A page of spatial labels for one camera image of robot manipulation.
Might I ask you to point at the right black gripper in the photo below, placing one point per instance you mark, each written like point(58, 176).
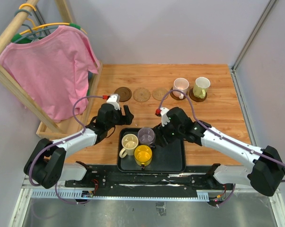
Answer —
point(159, 131)

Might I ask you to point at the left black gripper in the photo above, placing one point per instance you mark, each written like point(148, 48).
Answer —
point(126, 119)

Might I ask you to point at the purple mug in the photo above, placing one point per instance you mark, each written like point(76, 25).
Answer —
point(146, 136)

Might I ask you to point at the brown coaster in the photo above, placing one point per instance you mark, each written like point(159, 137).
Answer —
point(124, 93)
point(180, 97)
point(194, 98)

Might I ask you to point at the cream mug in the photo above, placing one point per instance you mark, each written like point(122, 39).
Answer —
point(129, 143)

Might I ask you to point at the woven coaster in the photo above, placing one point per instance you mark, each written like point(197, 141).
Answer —
point(159, 93)
point(141, 94)

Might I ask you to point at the yellow mug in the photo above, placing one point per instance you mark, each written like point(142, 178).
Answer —
point(143, 156)

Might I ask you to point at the pink mug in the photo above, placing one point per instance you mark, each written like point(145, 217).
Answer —
point(180, 83)

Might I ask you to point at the pale green mug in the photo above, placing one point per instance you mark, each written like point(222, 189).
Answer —
point(201, 87)

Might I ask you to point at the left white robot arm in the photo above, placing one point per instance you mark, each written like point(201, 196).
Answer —
point(46, 165)

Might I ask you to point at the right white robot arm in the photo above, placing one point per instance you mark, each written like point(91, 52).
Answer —
point(261, 168)

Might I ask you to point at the black serving tray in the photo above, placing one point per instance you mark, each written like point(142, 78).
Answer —
point(168, 159)

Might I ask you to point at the wooden clothes rack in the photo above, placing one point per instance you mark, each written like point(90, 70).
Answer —
point(47, 128)

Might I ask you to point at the pink t-shirt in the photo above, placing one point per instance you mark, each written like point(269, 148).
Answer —
point(54, 71)

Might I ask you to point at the grey-blue hanger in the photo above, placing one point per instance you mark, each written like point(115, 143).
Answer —
point(36, 32)

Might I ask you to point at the yellow hanger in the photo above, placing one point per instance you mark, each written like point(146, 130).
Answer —
point(50, 25)

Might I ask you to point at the green hanger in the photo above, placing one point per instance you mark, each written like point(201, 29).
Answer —
point(26, 39)

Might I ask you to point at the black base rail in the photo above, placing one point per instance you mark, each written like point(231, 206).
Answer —
point(196, 183)

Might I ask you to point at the aluminium frame post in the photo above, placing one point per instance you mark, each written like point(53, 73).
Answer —
point(255, 31)

